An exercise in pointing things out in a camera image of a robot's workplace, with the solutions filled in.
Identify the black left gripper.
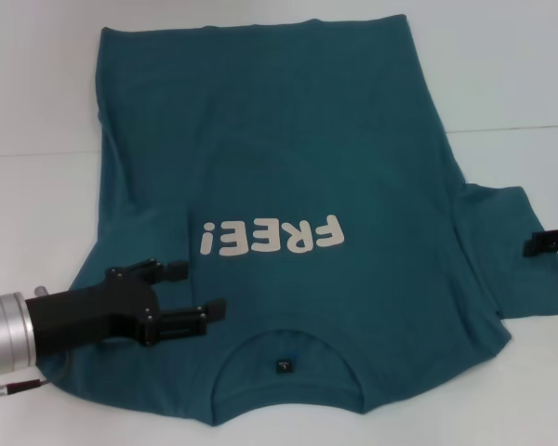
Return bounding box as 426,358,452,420
25,258,228,361

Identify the teal shirt with FREE print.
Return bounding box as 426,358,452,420
36,13,558,416

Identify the left arm cable with plug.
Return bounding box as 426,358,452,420
0,352,75,408

